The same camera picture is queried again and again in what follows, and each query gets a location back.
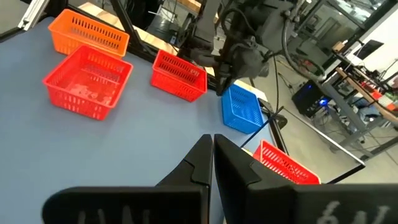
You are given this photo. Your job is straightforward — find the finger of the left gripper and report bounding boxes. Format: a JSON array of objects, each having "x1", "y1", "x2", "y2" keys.
[
  {"x1": 215, "y1": 58, "x2": 225, "y2": 96},
  {"x1": 224, "y1": 58, "x2": 234, "y2": 94}
]

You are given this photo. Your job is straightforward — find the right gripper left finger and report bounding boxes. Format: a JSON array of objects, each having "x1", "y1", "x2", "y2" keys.
[{"x1": 42, "y1": 133, "x2": 215, "y2": 224}]

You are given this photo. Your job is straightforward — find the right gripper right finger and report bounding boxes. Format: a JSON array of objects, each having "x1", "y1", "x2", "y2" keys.
[{"x1": 213, "y1": 133, "x2": 398, "y2": 224}]

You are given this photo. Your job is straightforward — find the red plastic basket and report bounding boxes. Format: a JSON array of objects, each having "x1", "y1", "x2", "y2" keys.
[
  {"x1": 150, "y1": 49, "x2": 208, "y2": 103},
  {"x1": 42, "y1": 45, "x2": 134, "y2": 121},
  {"x1": 252, "y1": 139, "x2": 322, "y2": 185}
]

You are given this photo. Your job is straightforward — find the blue plastic basket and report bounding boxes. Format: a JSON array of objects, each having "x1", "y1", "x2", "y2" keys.
[{"x1": 221, "y1": 83, "x2": 266, "y2": 135}]

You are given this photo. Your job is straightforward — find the orange plastic basket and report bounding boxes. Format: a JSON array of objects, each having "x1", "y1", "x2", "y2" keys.
[{"x1": 48, "y1": 8, "x2": 131, "y2": 59}]

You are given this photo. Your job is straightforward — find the black computer with blue light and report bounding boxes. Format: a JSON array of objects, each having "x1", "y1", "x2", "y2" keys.
[{"x1": 292, "y1": 80, "x2": 331, "y2": 118}]

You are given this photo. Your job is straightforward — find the blue table mat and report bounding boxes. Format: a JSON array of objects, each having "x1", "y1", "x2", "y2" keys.
[{"x1": 0, "y1": 17, "x2": 280, "y2": 224}]

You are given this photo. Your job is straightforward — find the dark computer monitor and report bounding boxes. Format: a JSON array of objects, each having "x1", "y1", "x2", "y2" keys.
[{"x1": 353, "y1": 39, "x2": 385, "y2": 62}]

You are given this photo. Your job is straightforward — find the wooden workbench with grey legs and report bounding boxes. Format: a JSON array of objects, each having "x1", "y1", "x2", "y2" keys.
[{"x1": 323, "y1": 67, "x2": 398, "y2": 159}]

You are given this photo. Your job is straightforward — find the silver aluminium extrusion bar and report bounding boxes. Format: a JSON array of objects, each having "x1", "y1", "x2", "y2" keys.
[{"x1": 17, "y1": 0, "x2": 50, "y2": 31}]

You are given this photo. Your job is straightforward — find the thick black corrugated cable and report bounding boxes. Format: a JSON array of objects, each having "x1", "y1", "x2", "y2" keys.
[{"x1": 281, "y1": 12, "x2": 326, "y2": 82}]

